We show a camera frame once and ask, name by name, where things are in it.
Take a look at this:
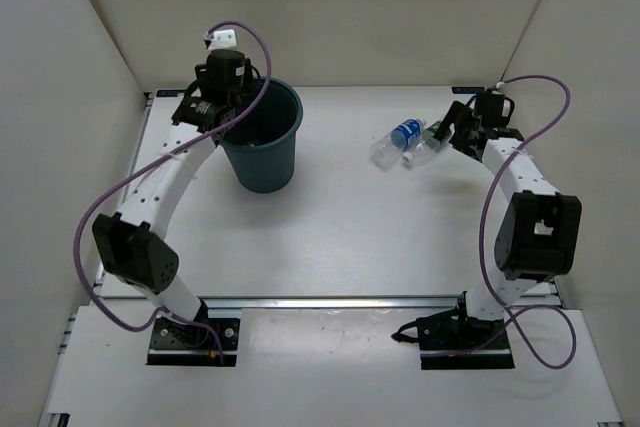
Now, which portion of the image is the clear bottle green label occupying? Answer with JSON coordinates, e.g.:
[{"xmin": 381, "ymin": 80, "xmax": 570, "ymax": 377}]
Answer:
[{"xmin": 401, "ymin": 121, "xmax": 442, "ymax": 167}]

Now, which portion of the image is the clear bottle blue label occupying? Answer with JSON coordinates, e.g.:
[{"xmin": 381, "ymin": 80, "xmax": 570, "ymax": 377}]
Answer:
[{"xmin": 369, "ymin": 119, "xmax": 425, "ymax": 170}]

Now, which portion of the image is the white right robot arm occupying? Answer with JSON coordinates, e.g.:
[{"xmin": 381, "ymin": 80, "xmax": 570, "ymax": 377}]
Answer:
[{"xmin": 402, "ymin": 89, "xmax": 582, "ymax": 356}]

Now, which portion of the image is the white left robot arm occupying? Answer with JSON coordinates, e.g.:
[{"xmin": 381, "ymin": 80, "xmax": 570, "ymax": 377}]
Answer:
[{"xmin": 92, "ymin": 49, "xmax": 257, "ymax": 347}]

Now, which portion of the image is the dark teal plastic bin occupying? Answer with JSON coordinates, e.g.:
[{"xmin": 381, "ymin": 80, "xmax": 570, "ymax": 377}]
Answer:
[{"xmin": 221, "ymin": 78, "xmax": 303, "ymax": 194}]

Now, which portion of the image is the right corner table label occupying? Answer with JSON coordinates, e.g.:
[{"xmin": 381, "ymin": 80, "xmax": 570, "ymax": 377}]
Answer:
[{"xmin": 451, "ymin": 86, "xmax": 485, "ymax": 95}]

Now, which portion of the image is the corner table label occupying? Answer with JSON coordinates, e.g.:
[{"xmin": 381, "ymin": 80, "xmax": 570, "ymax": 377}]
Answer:
[
  {"xmin": 451, "ymin": 86, "xmax": 485, "ymax": 95},
  {"xmin": 155, "ymin": 89, "xmax": 185, "ymax": 98}
]

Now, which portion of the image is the left corner table label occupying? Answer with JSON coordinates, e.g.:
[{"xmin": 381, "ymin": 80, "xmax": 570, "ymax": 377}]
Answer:
[{"xmin": 155, "ymin": 89, "xmax": 185, "ymax": 98}]

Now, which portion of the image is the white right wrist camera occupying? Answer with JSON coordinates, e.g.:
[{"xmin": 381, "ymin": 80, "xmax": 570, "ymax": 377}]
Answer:
[{"xmin": 486, "ymin": 81, "xmax": 507, "ymax": 94}]

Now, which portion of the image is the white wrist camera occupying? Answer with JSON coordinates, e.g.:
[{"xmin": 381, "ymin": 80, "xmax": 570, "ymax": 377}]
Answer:
[
  {"xmin": 204, "ymin": 29, "xmax": 237, "ymax": 51},
  {"xmin": 486, "ymin": 81, "xmax": 507, "ymax": 94}
]

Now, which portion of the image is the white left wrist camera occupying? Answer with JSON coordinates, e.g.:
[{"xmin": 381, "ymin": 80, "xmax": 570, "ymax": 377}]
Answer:
[{"xmin": 204, "ymin": 29, "xmax": 237, "ymax": 51}]

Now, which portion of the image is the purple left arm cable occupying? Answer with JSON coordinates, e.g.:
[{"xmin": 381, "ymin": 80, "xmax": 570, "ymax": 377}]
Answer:
[{"xmin": 73, "ymin": 20, "xmax": 274, "ymax": 332}]

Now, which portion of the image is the aluminium table edge rail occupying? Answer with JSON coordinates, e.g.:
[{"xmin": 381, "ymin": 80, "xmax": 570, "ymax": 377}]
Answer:
[{"xmin": 104, "ymin": 285, "xmax": 562, "ymax": 310}]

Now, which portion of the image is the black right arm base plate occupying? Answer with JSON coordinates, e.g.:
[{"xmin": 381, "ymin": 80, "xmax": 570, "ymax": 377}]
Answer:
[{"xmin": 416, "ymin": 312, "xmax": 515, "ymax": 371}]

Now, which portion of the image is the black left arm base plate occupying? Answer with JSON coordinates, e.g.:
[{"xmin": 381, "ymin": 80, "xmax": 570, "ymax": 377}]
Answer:
[{"xmin": 146, "ymin": 309, "xmax": 241, "ymax": 367}]

